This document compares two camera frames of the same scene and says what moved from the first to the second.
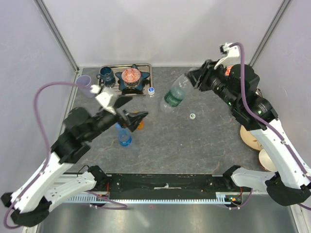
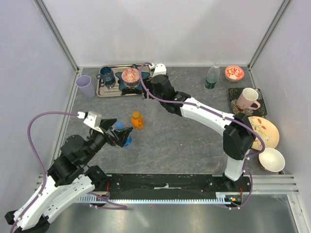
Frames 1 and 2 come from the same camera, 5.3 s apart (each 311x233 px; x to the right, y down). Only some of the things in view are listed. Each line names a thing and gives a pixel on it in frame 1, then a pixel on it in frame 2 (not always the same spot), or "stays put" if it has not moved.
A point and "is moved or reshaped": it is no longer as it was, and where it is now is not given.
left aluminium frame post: [54, 30] stays put
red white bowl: [266, 163] stays put
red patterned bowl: [131, 76] stays put
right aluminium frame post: [276, 19] stays put
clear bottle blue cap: [124, 135] stays put
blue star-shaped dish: [123, 85] stays put
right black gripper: [202, 74] to [149, 86]
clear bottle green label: [176, 93] is moved or reshaped
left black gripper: [133, 119] to [120, 135]
